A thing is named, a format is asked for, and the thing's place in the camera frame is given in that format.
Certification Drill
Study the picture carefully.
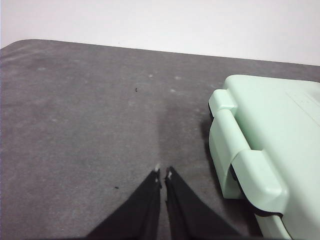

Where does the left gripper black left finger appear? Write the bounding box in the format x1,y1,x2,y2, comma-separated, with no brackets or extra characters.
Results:
85,165,162,238

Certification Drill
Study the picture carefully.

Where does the mint green breakfast machine base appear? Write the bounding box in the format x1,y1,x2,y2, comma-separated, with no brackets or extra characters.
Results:
208,109,320,240

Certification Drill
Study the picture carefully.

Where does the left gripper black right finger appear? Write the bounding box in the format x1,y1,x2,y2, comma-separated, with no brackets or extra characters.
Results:
163,166,241,238

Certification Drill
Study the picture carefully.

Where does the mint green griddle cover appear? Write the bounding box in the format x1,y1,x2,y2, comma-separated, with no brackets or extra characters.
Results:
208,73,320,219

